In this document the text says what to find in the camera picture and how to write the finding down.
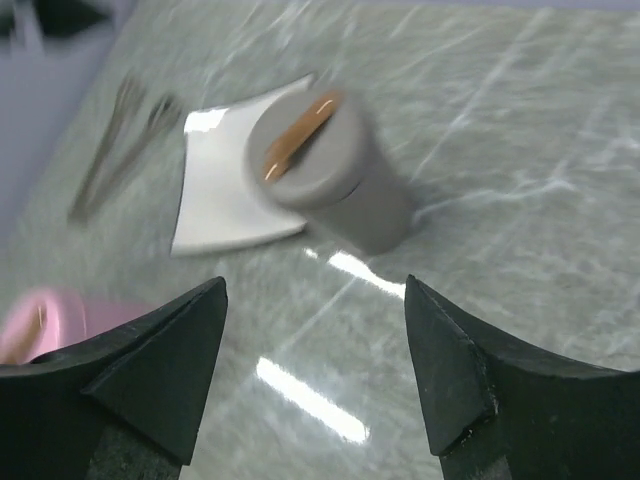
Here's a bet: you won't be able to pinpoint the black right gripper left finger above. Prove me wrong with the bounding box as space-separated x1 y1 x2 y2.
1 277 227 479

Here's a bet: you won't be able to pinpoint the steel food tongs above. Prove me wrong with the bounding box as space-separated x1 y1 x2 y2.
67 74 184 224

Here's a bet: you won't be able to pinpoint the pink cylindrical container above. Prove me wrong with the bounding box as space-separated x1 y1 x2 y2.
73 298 153 343

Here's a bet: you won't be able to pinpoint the grey cylindrical container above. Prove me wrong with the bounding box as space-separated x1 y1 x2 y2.
269 114 416 256

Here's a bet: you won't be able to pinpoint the white square plate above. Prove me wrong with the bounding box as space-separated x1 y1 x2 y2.
170 73 316 257

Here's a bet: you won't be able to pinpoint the pink round lid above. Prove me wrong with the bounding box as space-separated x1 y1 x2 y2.
1 288 87 365

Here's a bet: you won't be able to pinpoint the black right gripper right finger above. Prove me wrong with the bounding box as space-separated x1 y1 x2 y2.
404 277 639 479

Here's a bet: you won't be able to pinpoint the grey round lid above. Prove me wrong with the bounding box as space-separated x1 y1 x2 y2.
245 88 379 211

